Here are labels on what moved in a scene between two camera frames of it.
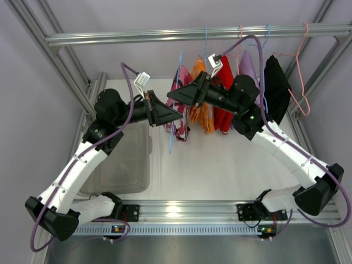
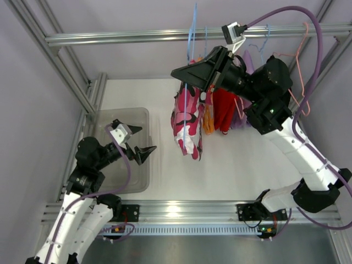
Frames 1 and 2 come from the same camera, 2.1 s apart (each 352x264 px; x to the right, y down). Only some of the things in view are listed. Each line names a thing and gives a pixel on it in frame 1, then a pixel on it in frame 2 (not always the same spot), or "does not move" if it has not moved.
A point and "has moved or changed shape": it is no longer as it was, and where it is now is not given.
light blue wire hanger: [176, 91] to [191, 39]
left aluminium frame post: [36, 17] does not move
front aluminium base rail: [210, 212] does not move
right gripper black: [203, 88] to [220, 69]
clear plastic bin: [126, 170] does not move
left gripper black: [150, 108] to [131, 151]
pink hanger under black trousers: [301, 86] does not move
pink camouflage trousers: [180, 129] has moved or changed shape
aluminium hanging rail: [208, 36] does not move
